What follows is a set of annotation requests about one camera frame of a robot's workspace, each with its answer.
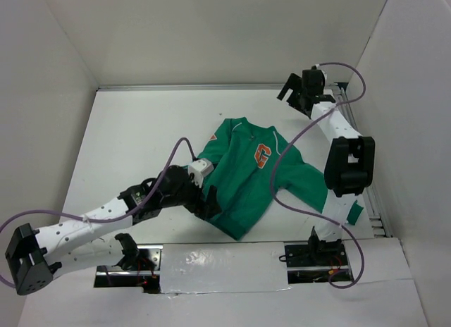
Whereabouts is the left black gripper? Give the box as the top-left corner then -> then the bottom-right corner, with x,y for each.
161,171 -> 221,218

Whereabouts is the green jacket with white lettering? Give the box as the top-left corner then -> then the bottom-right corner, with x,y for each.
192,117 -> 364,241

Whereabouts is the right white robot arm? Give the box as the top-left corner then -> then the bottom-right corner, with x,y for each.
278,65 -> 376,265

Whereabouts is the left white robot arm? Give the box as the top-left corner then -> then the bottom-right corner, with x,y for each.
5,159 -> 221,296

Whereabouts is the silver tape patch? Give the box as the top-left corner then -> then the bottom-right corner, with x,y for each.
160,242 -> 290,294

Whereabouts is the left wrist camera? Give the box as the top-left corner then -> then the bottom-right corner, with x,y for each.
187,159 -> 214,187

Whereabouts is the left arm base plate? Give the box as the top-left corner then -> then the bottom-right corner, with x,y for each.
94,244 -> 163,294

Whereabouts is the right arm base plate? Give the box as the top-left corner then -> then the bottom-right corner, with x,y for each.
279,236 -> 354,285

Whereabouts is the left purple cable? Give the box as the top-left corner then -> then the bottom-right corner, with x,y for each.
0,137 -> 198,289

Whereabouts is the aluminium frame rail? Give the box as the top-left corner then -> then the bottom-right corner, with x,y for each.
83,85 -> 376,243

